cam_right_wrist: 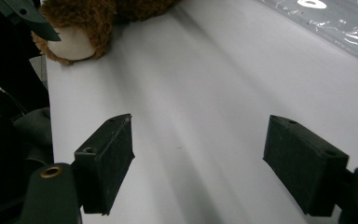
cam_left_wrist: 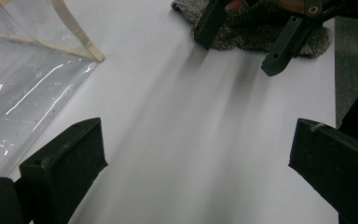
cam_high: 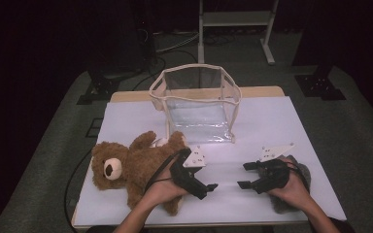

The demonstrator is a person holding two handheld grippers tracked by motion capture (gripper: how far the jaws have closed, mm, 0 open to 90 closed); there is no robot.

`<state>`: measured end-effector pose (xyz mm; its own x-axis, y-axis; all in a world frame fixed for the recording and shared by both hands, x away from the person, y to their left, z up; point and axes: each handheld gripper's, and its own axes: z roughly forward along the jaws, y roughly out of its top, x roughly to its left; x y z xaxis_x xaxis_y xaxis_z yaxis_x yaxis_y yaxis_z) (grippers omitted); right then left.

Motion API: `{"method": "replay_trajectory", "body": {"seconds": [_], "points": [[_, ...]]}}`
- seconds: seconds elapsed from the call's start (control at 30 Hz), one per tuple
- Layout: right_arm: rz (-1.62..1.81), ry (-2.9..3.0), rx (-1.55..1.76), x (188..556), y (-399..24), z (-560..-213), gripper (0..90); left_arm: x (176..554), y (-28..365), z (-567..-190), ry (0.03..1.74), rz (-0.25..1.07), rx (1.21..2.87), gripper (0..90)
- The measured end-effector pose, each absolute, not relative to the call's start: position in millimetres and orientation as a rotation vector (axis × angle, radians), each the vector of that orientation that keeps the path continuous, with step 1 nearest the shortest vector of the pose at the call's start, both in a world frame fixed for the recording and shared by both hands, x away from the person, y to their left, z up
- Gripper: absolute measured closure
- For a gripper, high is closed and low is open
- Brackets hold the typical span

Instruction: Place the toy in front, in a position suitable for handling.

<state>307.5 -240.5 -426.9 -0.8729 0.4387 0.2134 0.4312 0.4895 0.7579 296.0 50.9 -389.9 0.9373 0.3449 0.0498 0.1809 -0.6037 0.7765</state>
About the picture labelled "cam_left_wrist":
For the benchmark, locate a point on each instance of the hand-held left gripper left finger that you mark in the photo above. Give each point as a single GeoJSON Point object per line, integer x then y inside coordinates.
{"type": "Point", "coordinates": [65, 161]}

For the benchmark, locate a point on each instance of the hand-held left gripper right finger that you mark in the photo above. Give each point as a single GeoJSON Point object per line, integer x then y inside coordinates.
{"type": "Point", "coordinates": [338, 168]}

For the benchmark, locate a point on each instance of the grey fuzzy sweater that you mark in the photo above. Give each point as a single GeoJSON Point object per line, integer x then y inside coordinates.
{"type": "Point", "coordinates": [248, 34]}

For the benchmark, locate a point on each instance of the clear plastic bag beige trim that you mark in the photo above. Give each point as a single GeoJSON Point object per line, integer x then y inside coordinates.
{"type": "Point", "coordinates": [21, 77]}

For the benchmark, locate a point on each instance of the white table cover sheet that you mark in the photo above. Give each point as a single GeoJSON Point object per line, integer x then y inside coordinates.
{"type": "Point", "coordinates": [183, 140]}

